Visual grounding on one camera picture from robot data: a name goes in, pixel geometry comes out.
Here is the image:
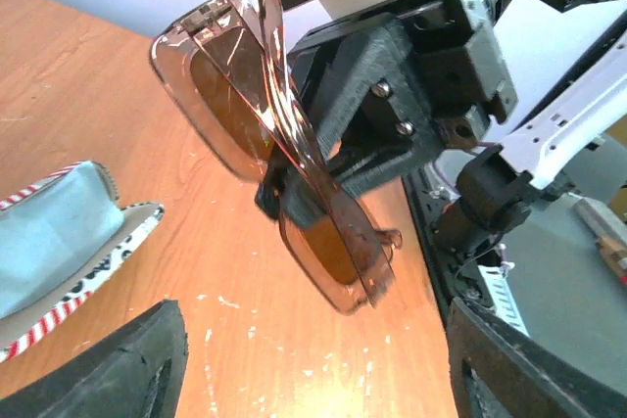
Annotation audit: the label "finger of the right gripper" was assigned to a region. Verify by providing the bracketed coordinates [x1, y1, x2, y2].
[254, 143, 441, 227]

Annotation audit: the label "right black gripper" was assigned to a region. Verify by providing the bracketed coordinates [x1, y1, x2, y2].
[288, 0, 517, 163]

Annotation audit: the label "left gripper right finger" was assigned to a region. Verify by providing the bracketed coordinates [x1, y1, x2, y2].
[446, 298, 626, 417]

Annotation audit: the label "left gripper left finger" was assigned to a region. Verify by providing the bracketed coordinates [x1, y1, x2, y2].
[1, 301, 189, 417]

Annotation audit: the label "brown sunglasses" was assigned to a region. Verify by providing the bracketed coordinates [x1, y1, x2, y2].
[149, 0, 403, 314]

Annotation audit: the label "flag pattern sunglasses case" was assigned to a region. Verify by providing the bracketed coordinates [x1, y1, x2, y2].
[1, 161, 165, 361]

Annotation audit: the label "light blue cleaning cloth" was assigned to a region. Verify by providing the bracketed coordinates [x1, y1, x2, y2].
[1, 161, 124, 317]

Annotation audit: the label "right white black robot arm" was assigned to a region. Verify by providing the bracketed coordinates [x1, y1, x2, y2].
[255, 0, 626, 253]

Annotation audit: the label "light blue slotted cable duct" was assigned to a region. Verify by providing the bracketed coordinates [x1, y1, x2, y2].
[478, 265, 529, 336]

